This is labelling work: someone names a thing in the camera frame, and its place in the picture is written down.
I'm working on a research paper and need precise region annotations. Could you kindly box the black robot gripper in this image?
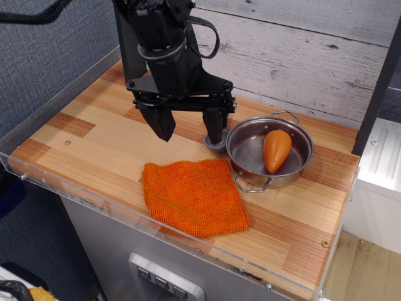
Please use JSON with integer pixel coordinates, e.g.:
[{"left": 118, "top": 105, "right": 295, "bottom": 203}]
[{"left": 126, "top": 46, "right": 236, "bottom": 145}]

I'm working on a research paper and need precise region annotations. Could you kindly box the orange plastic carrot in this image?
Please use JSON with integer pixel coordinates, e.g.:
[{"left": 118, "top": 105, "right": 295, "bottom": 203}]
[{"left": 263, "top": 129, "right": 292, "bottom": 174}]

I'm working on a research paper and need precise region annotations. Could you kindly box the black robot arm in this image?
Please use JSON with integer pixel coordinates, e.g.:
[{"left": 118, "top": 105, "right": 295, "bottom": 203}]
[{"left": 114, "top": 1, "right": 236, "bottom": 144}]

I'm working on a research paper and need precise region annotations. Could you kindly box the orange knitted cloth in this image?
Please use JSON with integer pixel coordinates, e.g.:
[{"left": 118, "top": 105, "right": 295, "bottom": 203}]
[{"left": 142, "top": 159, "right": 251, "bottom": 238}]

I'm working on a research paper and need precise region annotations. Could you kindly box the small grey bowl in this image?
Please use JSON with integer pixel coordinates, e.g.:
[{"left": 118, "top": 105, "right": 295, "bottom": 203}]
[{"left": 204, "top": 130, "right": 229, "bottom": 153}]

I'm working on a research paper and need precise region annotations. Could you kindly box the stainless steel pot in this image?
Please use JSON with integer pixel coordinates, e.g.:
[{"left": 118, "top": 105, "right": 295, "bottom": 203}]
[{"left": 226, "top": 110, "right": 314, "bottom": 193}]

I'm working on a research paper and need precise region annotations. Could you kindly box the grey toy cabinet front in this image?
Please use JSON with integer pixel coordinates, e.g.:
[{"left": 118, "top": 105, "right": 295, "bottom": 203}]
[{"left": 62, "top": 198, "right": 316, "bottom": 300}]

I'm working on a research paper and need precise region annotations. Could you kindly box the silver dispenser button panel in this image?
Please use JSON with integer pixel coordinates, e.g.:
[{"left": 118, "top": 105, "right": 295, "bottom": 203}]
[{"left": 128, "top": 252, "right": 205, "bottom": 301}]

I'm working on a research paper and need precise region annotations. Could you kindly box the white aluminium side unit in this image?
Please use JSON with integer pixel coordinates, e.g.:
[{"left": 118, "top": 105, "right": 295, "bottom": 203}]
[{"left": 343, "top": 118, "right": 400, "bottom": 253}]

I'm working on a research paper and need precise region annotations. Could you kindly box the black vertical post left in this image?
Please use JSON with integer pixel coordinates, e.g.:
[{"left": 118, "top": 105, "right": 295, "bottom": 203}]
[{"left": 113, "top": 1, "right": 147, "bottom": 88}]

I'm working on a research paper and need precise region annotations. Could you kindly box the black vertical post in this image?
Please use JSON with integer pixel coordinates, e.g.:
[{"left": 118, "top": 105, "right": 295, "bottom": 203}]
[
  {"left": 113, "top": 1, "right": 147, "bottom": 88},
  {"left": 352, "top": 19, "right": 400, "bottom": 156}
]

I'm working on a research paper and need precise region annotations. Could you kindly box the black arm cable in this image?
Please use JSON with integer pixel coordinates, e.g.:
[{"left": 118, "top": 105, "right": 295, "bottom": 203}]
[{"left": 186, "top": 15, "right": 220, "bottom": 60}]

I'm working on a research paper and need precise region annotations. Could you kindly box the black braided cable sleeve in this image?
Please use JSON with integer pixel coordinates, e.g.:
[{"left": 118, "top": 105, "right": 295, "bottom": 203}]
[{"left": 0, "top": 0, "right": 73, "bottom": 25}]

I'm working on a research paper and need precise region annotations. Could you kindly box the clear acrylic guard rail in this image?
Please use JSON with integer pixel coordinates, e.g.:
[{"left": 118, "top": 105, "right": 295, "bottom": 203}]
[{"left": 1, "top": 49, "right": 359, "bottom": 300}]

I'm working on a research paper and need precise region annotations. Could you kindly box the black vertical post right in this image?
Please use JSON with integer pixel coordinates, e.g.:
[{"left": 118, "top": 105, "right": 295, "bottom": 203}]
[{"left": 352, "top": 19, "right": 400, "bottom": 156}]

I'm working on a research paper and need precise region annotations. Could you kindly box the black braided hose bottom left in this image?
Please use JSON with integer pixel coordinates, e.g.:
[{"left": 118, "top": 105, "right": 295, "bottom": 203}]
[{"left": 0, "top": 280, "right": 32, "bottom": 301}]

